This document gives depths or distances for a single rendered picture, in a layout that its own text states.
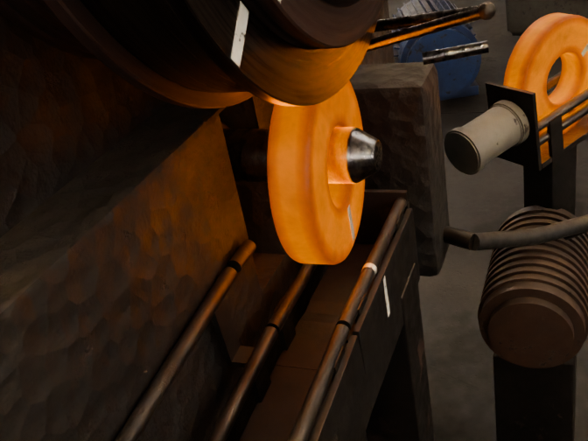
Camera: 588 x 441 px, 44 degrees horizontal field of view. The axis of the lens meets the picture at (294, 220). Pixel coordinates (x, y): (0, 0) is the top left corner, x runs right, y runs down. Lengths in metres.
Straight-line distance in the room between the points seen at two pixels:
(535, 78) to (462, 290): 0.92
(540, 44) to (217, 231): 0.52
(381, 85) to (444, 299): 1.06
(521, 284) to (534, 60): 0.27
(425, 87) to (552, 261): 0.30
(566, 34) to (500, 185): 1.28
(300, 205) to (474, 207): 1.62
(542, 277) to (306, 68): 0.52
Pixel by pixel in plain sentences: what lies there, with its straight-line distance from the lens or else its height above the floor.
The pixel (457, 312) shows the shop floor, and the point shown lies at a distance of 1.73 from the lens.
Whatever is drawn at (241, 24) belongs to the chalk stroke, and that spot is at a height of 0.97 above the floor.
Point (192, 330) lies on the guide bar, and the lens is 0.52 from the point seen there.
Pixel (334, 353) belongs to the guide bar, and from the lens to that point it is 0.55.
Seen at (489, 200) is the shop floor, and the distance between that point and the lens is 2.15.
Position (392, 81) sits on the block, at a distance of 0.77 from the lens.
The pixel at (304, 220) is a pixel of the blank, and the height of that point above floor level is 0.81.
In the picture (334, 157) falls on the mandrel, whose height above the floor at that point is 0.83.
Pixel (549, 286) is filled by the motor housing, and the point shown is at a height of 0.53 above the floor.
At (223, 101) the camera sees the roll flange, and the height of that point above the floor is 0.90.
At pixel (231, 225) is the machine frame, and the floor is 0.78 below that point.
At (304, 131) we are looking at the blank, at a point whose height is 0.86.
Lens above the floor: 1.06
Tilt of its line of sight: 29 degrees down
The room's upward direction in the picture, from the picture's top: 11 degrees counter-clockwise
